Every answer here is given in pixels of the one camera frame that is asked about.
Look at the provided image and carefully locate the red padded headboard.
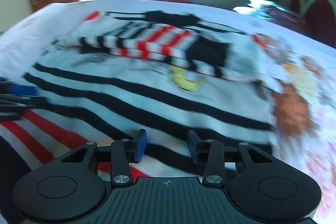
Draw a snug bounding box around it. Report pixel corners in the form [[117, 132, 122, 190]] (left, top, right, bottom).
[[289, 0, 335, 48]]

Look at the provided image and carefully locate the shiny maroon quilt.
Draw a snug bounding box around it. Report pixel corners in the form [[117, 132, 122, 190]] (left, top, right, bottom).
[[233, 0, 301, 23]]

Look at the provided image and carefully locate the striped knit sweater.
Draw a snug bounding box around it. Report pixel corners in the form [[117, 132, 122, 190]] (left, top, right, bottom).
[[1, 11, 274, 223]]

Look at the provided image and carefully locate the floral bed sheet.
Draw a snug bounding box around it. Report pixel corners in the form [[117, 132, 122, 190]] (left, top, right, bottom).
[[1, 0, 335, 223]]

